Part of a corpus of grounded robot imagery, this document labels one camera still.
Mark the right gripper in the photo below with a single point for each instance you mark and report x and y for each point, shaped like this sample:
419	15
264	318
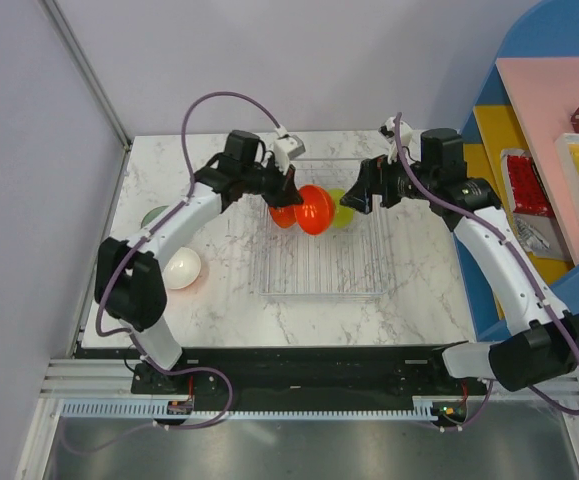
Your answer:
374	179

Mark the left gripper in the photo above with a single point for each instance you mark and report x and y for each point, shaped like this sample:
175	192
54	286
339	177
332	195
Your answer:
287	193

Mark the orange bowl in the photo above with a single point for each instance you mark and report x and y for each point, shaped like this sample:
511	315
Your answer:
283	217
315	215

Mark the lime green bowl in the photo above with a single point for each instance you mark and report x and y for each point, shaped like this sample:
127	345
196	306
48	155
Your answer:
343	215

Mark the orange bowl front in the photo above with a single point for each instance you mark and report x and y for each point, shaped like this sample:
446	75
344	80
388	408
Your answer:
315	215

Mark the white wire dish rack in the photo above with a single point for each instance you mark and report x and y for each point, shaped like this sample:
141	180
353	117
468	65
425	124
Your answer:
344	262

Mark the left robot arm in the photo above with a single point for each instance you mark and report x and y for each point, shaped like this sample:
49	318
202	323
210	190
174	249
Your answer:
129	283

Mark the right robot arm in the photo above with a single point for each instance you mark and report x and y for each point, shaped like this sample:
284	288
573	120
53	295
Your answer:
543	341

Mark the white bowl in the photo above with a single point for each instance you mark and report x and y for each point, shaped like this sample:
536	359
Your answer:
182	269

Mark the pale green ceramic bowl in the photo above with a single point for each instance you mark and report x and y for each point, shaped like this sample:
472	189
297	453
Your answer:
151	215

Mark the yellow shelf board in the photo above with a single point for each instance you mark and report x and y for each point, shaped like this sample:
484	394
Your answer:
499	129

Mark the red snack packet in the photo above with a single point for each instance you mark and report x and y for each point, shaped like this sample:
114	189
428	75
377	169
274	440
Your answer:
523	187

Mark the silver foil packet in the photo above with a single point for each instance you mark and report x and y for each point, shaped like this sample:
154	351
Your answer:
541	236

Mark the blue shelf unit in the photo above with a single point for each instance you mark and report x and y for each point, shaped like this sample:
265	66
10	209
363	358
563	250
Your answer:
550	29

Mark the pink shelf board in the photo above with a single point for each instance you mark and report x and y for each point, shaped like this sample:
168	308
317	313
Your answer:
544	92

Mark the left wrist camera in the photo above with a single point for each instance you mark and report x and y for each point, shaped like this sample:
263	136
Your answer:
287	147

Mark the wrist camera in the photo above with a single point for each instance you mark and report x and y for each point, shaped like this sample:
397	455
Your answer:
287	147
398	134

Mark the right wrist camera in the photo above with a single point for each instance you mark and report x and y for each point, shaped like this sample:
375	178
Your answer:
398	134

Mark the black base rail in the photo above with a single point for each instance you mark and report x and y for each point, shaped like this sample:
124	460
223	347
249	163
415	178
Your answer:
351	376

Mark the white cable duct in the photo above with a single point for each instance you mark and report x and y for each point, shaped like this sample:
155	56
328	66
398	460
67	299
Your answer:
162	409

